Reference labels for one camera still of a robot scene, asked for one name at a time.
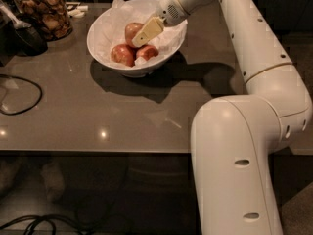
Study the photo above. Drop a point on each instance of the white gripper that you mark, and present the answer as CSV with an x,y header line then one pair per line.
x,y
168,10

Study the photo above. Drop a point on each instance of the red apple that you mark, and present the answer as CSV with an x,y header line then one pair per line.
x,y
146,52
123,54
130,31

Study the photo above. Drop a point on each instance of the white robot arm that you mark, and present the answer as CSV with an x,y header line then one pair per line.
x,y
232,136

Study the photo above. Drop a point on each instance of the white ceramic bowl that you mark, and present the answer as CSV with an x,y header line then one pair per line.
x,y
137,70

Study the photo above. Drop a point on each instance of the white tissue paper liner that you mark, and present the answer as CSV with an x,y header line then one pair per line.
x,y
111,26

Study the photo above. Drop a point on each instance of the small white items on table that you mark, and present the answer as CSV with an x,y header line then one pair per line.
x,y
77,11

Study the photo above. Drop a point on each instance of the glass jar of chips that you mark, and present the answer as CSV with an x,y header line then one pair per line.
x,y
51,17

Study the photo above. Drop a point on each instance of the black appliance with silver handle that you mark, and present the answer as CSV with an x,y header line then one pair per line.
x,y
29,41

